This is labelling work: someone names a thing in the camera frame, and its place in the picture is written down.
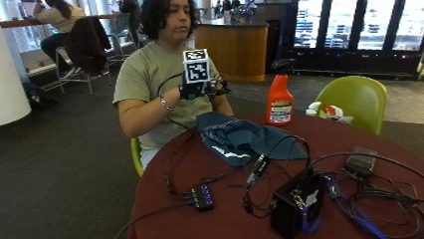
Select white marker cube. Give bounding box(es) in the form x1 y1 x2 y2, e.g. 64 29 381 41
182 49 213 85

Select curved wooden counter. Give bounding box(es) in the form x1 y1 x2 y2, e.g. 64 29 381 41
194 18 270 84

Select orange spray bottle black trigger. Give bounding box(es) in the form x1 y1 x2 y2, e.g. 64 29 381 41
263 59 296 127

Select dark blue cloth bag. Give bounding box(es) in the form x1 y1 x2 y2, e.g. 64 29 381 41
195 111 310 168

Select the person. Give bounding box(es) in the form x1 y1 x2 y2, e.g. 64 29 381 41
111 0 235 171

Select cluster of dark bottles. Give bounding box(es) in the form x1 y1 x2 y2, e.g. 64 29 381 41
213 0 259 25

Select green shell chair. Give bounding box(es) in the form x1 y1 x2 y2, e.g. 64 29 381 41
130 136 147 179
314 75 389 135

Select dark jacket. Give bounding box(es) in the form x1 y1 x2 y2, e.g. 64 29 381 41
62 16 113 77

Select black hub with blue lights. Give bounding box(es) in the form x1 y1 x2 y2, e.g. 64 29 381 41
190 182 215 213

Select black framed glass doors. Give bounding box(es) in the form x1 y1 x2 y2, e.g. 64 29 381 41
279 0 424 80

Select black power adapter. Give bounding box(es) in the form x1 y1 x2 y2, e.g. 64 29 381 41
343 145 379 177

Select black box device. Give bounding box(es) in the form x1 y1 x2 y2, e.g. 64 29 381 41
268 170 329 239

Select dark backpack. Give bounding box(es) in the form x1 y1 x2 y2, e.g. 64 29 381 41
20 81 60 108

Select white round column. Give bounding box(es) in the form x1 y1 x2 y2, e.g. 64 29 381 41
0 26 33 126

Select wooden bar ledge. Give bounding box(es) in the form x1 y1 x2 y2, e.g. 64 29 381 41
0 13 122 30

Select silver wrist bracelet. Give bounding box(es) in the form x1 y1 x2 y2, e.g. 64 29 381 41
159 95 177 113

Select black inline cable connector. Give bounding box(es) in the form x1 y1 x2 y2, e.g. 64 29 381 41
244 153 271 187

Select black glove cable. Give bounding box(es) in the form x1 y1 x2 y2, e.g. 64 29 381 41
157 73 239 201

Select metal frame stool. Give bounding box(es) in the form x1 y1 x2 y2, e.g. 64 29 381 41
52 45 117 98

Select thin black hub cable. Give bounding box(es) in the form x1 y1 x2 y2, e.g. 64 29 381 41
114 200 197 239

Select blue cable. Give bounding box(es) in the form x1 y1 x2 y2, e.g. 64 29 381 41
300 177 391 239

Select tangle of black cables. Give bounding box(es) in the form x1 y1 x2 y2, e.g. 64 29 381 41
307 150 424 239

